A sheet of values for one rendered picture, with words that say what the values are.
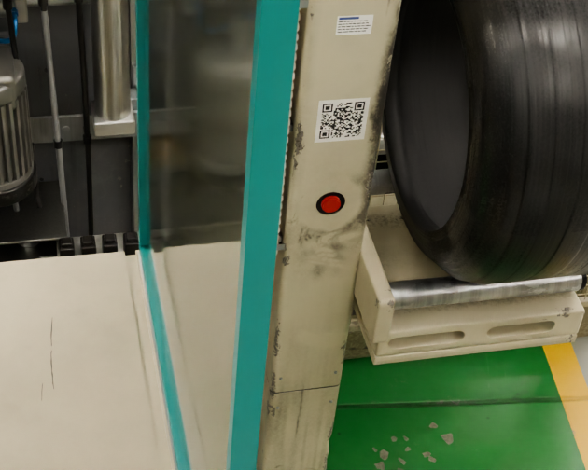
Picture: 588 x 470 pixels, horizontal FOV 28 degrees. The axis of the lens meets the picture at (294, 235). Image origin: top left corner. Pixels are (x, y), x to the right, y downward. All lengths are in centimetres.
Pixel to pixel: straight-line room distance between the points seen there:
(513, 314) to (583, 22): 55
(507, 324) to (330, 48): 60
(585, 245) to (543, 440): 127
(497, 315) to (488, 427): 100
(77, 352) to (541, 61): 72
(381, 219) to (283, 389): 36
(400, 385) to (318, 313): 103
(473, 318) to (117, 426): 86
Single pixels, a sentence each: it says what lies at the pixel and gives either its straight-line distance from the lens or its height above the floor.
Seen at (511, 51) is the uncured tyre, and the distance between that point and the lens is 159.
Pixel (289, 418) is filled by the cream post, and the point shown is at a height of 54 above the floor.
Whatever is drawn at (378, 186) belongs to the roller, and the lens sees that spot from 208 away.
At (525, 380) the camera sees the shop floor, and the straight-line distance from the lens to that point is 305.
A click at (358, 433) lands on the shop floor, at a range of 285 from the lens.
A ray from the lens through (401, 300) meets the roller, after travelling 187.
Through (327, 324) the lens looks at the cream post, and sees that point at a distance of 198.
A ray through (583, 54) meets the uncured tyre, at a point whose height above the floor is 139.
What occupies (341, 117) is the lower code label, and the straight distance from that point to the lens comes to 169.
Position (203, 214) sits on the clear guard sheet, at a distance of 85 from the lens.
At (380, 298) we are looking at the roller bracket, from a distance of 181.
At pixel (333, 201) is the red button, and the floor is 107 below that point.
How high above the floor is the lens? 222
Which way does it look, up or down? 42 degrees down
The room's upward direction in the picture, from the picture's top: 6 degrees clockwise
